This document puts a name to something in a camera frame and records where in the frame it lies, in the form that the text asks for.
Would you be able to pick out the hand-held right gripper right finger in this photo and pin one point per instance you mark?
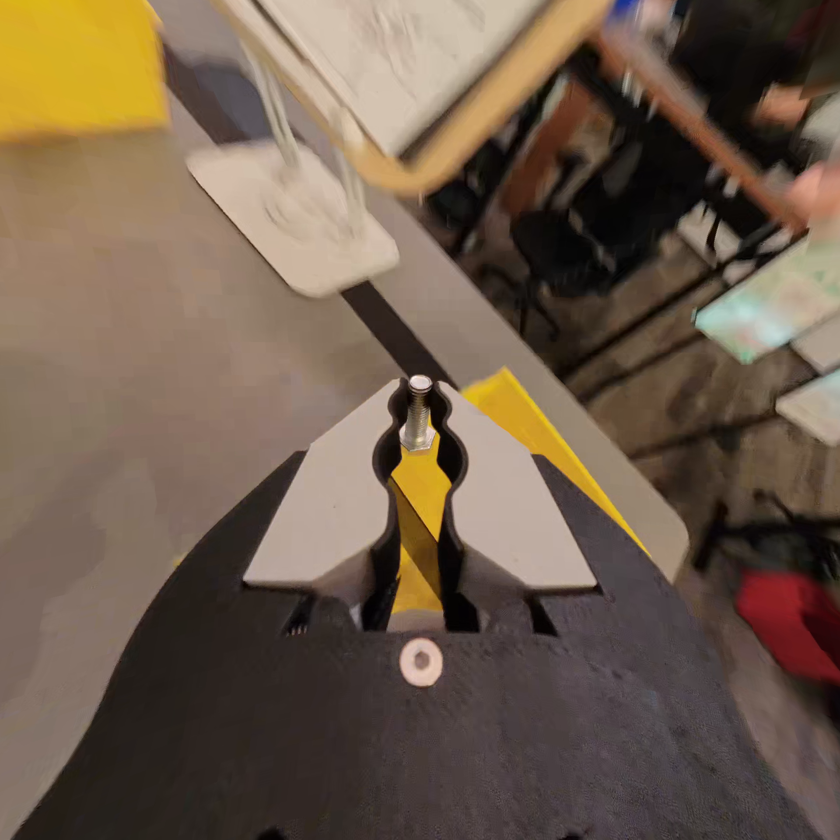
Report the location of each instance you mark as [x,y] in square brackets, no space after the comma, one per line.
[519,525]

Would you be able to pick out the black office chair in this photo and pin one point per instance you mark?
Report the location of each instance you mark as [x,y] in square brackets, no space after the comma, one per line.
[565,250]

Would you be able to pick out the red bin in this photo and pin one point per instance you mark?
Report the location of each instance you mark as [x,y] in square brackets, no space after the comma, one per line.
[794,624]

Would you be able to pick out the printed instruction sheet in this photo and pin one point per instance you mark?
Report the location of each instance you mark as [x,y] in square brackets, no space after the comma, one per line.
[394,53]

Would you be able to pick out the wooden document stand white base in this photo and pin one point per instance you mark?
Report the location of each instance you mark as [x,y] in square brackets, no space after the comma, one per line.
[302,223]

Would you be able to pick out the silver hex nut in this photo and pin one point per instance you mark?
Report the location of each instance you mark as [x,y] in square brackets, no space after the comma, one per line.
[418,441]

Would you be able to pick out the background wooden desk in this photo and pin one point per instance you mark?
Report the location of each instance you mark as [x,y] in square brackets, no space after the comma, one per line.
[670,99]

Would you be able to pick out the yellow plastic bin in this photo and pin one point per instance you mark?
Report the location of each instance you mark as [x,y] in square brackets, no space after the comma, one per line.
[72,66]
[525,420]

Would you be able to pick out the silver hex bolt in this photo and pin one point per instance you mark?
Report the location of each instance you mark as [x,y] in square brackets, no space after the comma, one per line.
[419,400]

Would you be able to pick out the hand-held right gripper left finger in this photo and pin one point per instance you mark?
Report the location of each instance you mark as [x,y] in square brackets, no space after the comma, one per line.
[322,525]

